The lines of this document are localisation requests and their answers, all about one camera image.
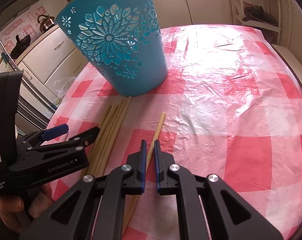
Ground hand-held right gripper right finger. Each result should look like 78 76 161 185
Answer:
154 139 284 240

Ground steel whistling kettle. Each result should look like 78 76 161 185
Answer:
37 14 57 34

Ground wooden chopstick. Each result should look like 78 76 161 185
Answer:
91 100 125 177
98 97 133 178
94 99 129 178
81 105 112 178
122 112 166 234
87 104 118 177

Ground white base cabinets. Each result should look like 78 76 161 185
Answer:
151 0 235 30

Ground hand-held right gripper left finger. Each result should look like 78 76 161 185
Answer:
18 139 147 240

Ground dark pan in trolley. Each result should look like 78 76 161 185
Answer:
242 5 279 27

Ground person's left hand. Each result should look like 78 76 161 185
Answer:
0 196 25 228

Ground black wok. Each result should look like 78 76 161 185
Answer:
10 34 32 59

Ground grey range hood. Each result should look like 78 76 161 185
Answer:
0 0 60 30

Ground blue plastic cutout basket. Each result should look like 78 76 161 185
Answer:
55 0 168 97

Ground white drawer cabinet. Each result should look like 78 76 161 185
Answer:
16 26 91 85

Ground white trolley rack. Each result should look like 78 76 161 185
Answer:
228 0 283 45

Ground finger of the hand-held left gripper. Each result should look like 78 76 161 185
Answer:
16 125 69 147
26 127 100 157

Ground red white checked tablecloth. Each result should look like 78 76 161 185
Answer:
47 25 302 240

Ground white base cabinet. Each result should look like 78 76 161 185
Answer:
278 0 302 63

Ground pink cartoon wall sticker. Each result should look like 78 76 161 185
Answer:
1 5 47 55

